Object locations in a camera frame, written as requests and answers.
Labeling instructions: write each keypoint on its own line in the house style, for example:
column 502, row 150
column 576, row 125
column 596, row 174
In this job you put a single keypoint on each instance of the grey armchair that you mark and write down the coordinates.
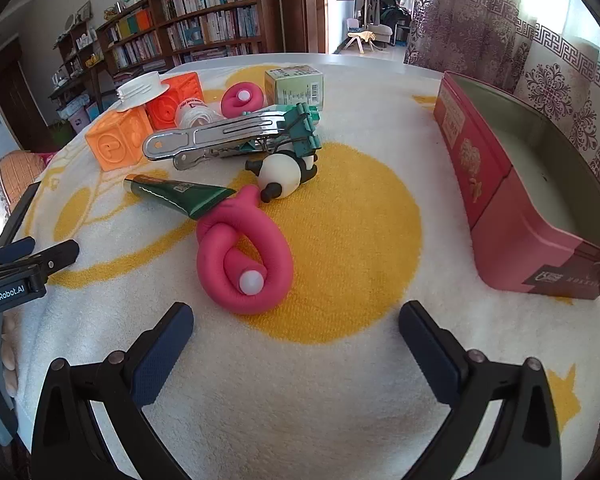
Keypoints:
column 380, row 32

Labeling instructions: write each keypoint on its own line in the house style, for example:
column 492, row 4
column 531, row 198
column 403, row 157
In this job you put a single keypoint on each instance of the large wooden bookshelf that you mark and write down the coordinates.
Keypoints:
column 205, row 10

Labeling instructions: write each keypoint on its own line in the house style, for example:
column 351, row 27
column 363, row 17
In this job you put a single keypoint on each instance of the purple patterned curtain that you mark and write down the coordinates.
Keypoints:
column 460, row 20

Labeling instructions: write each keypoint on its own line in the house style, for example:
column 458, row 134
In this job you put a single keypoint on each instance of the dark green tube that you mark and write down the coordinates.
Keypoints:
column 190, row 195

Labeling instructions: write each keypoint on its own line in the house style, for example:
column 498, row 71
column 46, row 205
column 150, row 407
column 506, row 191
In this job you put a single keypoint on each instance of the small dark shelf unit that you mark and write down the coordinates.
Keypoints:
column 75, row 60

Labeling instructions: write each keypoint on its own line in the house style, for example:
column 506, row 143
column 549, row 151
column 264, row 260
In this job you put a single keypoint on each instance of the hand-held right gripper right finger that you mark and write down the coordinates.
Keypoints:
column 432, row 355

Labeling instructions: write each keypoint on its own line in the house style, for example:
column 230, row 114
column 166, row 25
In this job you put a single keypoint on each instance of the bagged white bandage roll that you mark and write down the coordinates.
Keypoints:
column 192, row 115

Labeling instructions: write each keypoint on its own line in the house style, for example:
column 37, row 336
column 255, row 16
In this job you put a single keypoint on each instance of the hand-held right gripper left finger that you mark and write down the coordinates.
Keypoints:
column 160, row 360

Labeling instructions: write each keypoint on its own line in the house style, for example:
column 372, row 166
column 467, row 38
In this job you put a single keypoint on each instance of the white round plastic lid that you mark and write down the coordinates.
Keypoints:
column 140, row 90

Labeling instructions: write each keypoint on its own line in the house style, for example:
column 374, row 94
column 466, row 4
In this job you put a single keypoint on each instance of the orange woven seat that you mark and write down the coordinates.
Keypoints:
column 15, row 175

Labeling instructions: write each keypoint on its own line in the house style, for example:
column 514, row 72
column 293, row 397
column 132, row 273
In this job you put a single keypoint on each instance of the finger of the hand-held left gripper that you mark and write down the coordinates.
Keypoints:
column 55, row 257
column 15, row 249

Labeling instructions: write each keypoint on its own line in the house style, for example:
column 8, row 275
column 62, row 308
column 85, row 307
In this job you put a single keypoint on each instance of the dark orange toy cube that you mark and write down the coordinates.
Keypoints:
column 180, row 92

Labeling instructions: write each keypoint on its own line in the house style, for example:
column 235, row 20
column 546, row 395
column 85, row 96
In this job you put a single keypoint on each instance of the large metal clamp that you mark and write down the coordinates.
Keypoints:
column 220, row 132

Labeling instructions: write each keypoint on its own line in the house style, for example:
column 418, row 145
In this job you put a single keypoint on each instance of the wooden door frame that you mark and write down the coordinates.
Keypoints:
column 300, row 5

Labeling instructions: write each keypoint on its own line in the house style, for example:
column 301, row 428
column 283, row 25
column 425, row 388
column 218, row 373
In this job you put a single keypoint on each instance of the dark wooden door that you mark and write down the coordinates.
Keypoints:
column 15, row 105

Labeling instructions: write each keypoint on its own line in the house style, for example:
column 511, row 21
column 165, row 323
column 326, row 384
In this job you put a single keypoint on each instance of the panda toy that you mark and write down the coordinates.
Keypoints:
column 280, row 172

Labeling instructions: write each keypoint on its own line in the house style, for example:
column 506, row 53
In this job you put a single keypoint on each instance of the light orange toy cube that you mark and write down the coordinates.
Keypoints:
column 115, row 145

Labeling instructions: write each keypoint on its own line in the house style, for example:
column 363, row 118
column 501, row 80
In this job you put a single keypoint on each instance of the small pale chair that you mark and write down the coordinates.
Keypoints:
column 352, row 35

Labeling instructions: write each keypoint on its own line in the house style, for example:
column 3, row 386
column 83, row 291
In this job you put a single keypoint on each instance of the small green yellow box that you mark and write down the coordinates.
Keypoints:
column 292, row 87

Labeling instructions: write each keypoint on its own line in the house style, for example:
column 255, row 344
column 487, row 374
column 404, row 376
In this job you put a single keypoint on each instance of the large pink foam curler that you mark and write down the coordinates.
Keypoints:
column 275, row 250

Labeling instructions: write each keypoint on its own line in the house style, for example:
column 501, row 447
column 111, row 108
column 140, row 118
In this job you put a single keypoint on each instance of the small pink foam curler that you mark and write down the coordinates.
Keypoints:
column 230, row 105

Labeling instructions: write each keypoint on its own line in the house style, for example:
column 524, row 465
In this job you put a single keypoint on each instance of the white yellow printed blanket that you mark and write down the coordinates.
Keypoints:
column 355, row 260

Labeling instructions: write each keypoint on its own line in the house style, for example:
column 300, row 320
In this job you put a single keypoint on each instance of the red tin container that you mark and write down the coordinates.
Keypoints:
column 505, row 210

